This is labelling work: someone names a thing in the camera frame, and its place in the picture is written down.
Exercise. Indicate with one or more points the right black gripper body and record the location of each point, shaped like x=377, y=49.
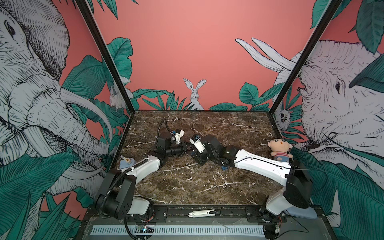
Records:
x=202, y=157

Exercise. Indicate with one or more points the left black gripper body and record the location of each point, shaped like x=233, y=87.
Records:
x=183, y=148

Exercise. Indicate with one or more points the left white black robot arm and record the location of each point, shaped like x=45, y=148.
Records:
x=116, y=199

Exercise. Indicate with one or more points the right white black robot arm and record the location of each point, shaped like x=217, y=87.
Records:
x=294, y=196

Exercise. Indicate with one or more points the white utility knife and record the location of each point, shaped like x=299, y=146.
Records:
x=202, y=213

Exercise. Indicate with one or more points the white perforated strip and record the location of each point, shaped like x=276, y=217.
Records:
x=178, y=230

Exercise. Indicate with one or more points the plush doll striped shirt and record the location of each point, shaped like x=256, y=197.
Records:
x=280, y=150

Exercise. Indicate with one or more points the small green circuit board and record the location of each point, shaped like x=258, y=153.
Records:
x=145, y=230

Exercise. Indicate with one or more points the grey oval pad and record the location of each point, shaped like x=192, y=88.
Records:
x=308, y=213

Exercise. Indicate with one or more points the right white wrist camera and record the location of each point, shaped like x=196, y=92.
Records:
x=196, y=141

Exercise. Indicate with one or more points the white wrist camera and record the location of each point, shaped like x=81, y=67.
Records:
x=196, y=141
x=178, y=134

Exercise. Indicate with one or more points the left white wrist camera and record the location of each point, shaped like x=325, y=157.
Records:
x=178, y=134

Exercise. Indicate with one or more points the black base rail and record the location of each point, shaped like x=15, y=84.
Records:
x=253, y=213

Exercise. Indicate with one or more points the left black frame post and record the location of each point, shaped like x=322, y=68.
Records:
x=98, y=38

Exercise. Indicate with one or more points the black frame post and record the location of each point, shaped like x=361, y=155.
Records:
x=325, y=19
x=98, y=38

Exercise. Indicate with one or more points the right black frame post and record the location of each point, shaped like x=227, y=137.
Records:
x=325, y=19

